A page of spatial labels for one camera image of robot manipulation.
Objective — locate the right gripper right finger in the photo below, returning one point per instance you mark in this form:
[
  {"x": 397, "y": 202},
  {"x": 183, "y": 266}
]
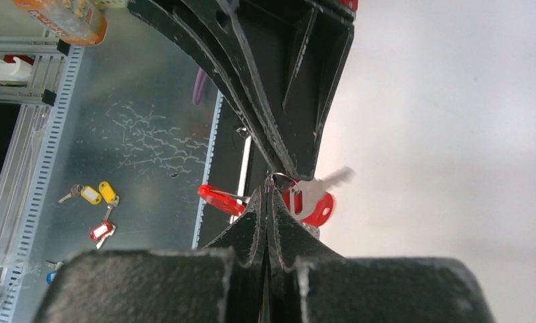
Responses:
[{"x": 312, "y": 283}]

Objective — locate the yellow tagged keys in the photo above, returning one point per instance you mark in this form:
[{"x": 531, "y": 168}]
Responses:
[{"x": 104, "y": 193}]

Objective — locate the red tagged key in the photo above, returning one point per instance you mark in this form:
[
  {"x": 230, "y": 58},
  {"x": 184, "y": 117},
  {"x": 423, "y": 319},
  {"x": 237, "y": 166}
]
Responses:
[
  {"x": 100, "y": 233},
  {"x": 310, "y": 201}
]

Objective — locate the red tagged key on floor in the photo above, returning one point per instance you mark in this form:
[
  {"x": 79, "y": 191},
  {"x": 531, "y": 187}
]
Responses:
[{"x": 100, "y": 233}]

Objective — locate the white slotted cable duct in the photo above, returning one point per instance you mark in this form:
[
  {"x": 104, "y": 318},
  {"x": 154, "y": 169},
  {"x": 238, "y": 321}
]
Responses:
[{"x": 27, "y": 176}]

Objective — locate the red handled keyring holder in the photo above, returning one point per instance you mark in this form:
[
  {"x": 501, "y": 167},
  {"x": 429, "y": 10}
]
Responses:
[{"x": 231, "y": 204}]

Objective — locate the blue tagged keys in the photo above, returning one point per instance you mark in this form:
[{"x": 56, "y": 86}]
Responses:
[{"x": 55, "y": 267}]

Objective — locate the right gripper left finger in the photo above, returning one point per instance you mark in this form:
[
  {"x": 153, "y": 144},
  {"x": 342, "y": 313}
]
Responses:
[{"x": 221, "y": 282}]

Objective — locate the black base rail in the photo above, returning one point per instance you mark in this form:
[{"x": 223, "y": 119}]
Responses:
[{"x": 232, "y": 165}]

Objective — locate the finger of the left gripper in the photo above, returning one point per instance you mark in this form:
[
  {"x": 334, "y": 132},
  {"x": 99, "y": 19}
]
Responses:
[
  {"x": 205, "y": 58},
  {"x": 286, "y": 59}
]

